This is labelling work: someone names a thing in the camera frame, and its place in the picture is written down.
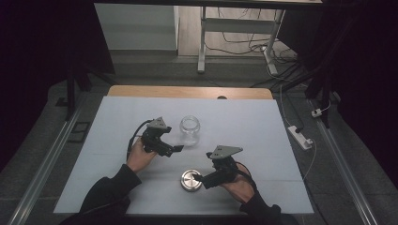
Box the black stand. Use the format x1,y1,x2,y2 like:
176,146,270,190
63,57,117,122
270,59,334,129

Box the metal floor rail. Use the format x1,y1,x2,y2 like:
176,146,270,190
7,93,88,225
307,98,380,225

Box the white desk frame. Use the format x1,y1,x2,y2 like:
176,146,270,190
196,6,286,76

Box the person's right hand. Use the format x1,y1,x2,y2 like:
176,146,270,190
220,163,255,205

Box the clear glass jar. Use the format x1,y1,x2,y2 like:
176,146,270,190
178,114,202,147

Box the wooden table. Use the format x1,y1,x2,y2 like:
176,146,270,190
106,84,274,100

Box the person's left hand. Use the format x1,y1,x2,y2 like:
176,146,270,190
126,137,158,173

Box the white table sheet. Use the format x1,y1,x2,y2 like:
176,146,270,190
53,96,315,216

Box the black floor cables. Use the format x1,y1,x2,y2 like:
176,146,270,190
205,7,309,90

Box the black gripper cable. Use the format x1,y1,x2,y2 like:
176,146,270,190
234,160,258,192
126,119,155,161

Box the black floor plate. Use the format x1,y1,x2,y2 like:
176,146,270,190
67,121,92,144

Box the black curtain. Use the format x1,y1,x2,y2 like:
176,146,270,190
277,0,398,190
0,0,116,174

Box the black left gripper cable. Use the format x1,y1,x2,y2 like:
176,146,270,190
126,119,155,161

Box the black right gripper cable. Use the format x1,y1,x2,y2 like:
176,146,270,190
234,160,258,192

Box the white power strip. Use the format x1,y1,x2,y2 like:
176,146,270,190
287,125,314,151

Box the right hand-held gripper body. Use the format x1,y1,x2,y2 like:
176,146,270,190
206,144,244,189

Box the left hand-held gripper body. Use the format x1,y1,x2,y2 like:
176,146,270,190
140,116,176,158

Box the round metal jar lid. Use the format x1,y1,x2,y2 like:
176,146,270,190
180,169,204,192

